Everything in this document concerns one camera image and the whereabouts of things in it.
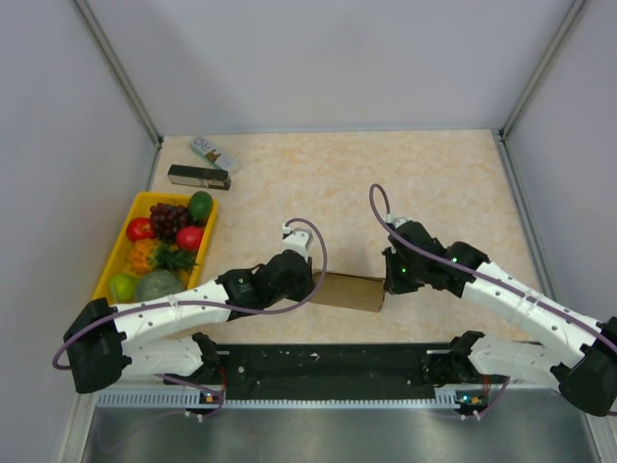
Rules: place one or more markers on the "purple toy grapes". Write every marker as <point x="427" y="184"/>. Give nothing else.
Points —
<point x="167" y="220"/>

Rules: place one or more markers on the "red toy apple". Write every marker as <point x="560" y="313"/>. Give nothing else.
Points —
<point x="139" y="228"/>

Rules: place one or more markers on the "black rectangular box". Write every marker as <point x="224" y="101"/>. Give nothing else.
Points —
<point x="199" y="177"/>

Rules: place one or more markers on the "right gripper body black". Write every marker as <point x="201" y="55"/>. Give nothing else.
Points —
<point x="403" y="276"/>

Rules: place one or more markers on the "yellow plastic tray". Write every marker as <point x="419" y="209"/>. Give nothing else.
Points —
<point x="118" y="262"/>

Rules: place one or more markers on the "green toy pear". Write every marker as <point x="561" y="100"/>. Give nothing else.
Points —
<point x="122" y="287"/>

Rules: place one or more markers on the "grey cable duct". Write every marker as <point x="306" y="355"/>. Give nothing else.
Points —
<point x="444" y="399"/>

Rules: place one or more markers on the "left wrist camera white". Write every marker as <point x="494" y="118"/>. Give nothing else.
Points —
<point x="297" y="240"/>

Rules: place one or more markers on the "teal white snack box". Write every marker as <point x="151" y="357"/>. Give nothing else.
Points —
<point x="214" y="155"/>

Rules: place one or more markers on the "frame post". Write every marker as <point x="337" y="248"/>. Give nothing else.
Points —
<point x="556" y="44"/>
<point x="117" y="69"/>

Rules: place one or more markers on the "green toy lime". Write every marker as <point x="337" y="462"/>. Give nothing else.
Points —
<point x="200" y="205"/>

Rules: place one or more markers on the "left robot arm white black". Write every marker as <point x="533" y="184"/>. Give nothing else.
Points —
<point x="107" y="343"/>

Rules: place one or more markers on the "left frame post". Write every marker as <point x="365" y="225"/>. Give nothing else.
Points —
<point x="117" y="69"/>

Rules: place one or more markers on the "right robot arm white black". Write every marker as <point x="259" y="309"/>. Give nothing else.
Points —
<point x="571" y="353"/>

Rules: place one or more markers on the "red toy tomato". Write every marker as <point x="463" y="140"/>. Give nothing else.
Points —
<point x="189" y="238"/>

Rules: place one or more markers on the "brown cardboard paper box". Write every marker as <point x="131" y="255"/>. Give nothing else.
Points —
<point x="352" y="292"/>

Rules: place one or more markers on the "orange toy pineapple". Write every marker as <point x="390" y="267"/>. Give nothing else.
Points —
<point x="148" y="255"/>

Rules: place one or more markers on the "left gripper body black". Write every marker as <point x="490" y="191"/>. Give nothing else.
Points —
<point x="299" y="292"/>

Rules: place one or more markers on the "right frame post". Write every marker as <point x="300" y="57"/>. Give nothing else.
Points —
<point x="556" y="44"/>

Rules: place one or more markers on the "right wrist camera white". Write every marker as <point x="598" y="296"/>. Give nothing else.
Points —
<point x="396" y="222"/>

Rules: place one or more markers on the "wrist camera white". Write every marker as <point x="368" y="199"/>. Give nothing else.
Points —
<point x="297" y="240"/>
<point x="396" y="222"/>

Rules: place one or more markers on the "green toy melon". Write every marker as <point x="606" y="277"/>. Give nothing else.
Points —
<point x="157" y="284"/>

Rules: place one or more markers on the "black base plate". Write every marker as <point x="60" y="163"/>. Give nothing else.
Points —
<point x="338" y="371"/>

